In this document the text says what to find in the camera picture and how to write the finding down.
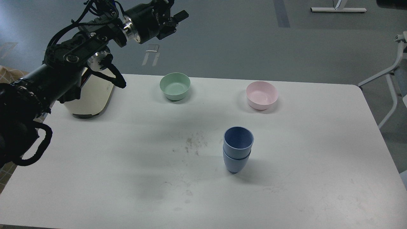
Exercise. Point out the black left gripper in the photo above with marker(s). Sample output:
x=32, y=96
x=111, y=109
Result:
x=146, y=21

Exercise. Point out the blue cup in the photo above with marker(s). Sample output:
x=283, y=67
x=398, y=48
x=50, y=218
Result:
x=234, y=165
x=238, y=142

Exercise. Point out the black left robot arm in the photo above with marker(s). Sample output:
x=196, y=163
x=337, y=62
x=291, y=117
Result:
x=72, y=55

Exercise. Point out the green bowl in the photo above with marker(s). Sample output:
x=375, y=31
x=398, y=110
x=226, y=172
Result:
x=175, y=86

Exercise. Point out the cream white toaster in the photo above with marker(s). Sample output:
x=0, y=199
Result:
x=94, y=98

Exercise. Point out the pink bowl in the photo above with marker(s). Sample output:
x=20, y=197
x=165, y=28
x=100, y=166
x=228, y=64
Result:
x=261, y=95

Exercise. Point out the white stand base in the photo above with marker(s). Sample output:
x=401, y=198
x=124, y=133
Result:
x=340, y=7

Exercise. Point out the white chair frame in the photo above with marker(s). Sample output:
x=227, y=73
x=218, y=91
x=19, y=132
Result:
x=388, y=73

